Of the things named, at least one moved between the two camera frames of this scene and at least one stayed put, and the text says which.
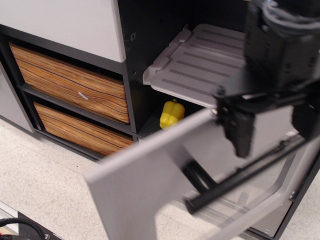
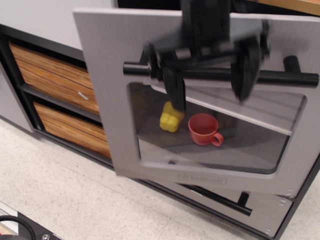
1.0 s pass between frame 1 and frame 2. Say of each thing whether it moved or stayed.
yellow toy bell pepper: stayed
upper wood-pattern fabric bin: stayed
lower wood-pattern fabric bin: stayed
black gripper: moved
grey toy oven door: moved
